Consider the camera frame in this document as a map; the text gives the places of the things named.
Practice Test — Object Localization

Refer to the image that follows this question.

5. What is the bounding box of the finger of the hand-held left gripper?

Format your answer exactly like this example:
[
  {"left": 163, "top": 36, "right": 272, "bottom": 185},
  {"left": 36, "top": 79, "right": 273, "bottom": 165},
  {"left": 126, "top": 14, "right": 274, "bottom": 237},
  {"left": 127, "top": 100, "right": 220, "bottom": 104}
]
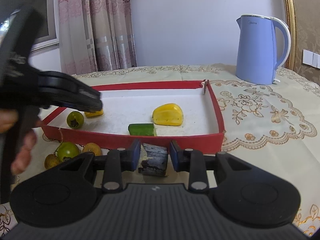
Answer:
[
  {"left": 38, "top": 87, "right": 104, "bottom": 113},
  {"left": 38, "top": 71, "right": 102, "bottom": 101}
]

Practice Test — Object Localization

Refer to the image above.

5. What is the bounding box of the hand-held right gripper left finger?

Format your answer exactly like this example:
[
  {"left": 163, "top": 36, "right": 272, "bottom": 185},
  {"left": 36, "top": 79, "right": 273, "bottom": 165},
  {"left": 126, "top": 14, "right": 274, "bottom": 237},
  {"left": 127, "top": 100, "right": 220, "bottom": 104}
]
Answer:
[{"left": 59, "top": 139, "right": 141, "bottom": 193}]

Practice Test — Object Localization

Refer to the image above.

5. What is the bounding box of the green tomato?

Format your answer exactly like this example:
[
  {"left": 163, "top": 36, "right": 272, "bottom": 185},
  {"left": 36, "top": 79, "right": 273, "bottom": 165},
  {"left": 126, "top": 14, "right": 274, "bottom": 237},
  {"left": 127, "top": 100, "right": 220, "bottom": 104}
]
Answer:
[
  {"left": 56, "top": 142, "right": 80, "bottom": 162},
  {"left": 66, "top": 111, "right": 85, "bottom": 128}
]

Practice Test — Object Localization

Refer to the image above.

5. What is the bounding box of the blue electric kettle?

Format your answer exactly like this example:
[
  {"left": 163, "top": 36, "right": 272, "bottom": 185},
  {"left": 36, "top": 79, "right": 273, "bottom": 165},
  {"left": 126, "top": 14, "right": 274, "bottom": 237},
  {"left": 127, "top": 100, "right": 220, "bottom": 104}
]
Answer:
[{"left": 235, "top": 14, "right": 291, "bottom": 85}]

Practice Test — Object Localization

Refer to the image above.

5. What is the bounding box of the person's left hand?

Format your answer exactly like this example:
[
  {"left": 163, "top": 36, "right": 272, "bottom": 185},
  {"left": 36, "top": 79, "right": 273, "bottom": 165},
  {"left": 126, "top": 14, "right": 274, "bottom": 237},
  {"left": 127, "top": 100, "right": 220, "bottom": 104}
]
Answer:
[{"left": 0, "top": 109, "right": 42, "bottom": 176}]

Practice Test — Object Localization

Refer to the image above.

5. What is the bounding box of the brown longan with twig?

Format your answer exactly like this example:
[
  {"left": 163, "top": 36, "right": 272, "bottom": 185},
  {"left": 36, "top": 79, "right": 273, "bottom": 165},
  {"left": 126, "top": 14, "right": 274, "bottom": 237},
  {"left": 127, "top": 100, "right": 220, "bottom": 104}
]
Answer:
[{"left": 44, "top": 128, "right": 63, "bottom": 170}]

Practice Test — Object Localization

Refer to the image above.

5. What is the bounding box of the white wall switch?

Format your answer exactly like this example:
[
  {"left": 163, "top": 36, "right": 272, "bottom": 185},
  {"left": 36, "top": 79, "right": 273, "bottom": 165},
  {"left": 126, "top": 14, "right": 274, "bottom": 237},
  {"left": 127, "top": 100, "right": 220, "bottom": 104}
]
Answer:
[{"left": 302, "top": 49, "right": 320, "bottom": 69}]

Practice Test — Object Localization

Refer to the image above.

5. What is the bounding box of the cut green cucumber piece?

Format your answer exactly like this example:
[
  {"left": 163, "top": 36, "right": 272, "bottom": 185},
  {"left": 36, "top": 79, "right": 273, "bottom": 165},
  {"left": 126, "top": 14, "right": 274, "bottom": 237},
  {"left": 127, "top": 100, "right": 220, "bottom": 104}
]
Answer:
[{"left": 128, "top": 123, "right": 158, "bottom": 137}]

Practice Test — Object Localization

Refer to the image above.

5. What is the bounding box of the window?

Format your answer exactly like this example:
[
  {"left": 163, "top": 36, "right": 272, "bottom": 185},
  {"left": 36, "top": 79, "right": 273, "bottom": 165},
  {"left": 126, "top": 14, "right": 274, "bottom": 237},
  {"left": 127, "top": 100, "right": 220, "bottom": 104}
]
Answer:
[{"left": 30, "top": 0, "right": 60, "bottom": 53}]

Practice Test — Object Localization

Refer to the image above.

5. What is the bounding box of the large yellow pepper piece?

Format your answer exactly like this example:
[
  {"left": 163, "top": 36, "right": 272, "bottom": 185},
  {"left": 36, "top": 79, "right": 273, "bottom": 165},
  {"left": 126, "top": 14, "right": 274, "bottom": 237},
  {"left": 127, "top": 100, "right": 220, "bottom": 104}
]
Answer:
[{"left": 152, "top": 103, "right": 184, "bottom": 127}]

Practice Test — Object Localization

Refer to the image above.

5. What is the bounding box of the gold frame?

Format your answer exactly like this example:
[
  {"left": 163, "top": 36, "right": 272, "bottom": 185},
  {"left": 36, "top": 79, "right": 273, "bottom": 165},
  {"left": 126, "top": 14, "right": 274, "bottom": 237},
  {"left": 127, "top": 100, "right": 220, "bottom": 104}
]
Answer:
[{"left": 280, "top": 0, "right": 297, "bottom": 72}]

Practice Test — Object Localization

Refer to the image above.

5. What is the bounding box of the pink patterned curtain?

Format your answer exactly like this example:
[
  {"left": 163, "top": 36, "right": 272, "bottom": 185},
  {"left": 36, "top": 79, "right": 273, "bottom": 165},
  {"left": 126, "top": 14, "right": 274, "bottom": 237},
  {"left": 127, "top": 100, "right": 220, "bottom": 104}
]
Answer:
[{"left": 58, "top": 0, "right": 137, "bottom": 75}]

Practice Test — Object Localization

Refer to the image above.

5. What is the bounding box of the red cardboard box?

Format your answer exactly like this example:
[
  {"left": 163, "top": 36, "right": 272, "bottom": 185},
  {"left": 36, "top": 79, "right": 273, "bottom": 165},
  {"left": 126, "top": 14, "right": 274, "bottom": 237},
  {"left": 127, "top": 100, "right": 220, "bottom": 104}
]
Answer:
[{"left": 41, "top": 80, "right": 225, "bottom": 155}]

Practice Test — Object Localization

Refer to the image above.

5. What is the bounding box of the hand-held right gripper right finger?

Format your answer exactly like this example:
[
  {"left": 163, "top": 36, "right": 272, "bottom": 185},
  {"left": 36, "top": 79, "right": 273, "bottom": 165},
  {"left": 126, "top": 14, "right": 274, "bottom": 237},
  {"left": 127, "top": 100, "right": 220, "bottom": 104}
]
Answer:
[{"left": 169, "top": 140, "right": 253, "bottom": 193}]

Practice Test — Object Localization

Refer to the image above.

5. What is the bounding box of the small yellow pepper piece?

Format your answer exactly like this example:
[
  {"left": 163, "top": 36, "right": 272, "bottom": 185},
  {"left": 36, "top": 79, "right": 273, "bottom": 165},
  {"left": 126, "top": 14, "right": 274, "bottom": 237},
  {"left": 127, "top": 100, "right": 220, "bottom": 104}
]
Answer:
[{"left": 84, "top": 109, "right": 104, "bottom": 117}]

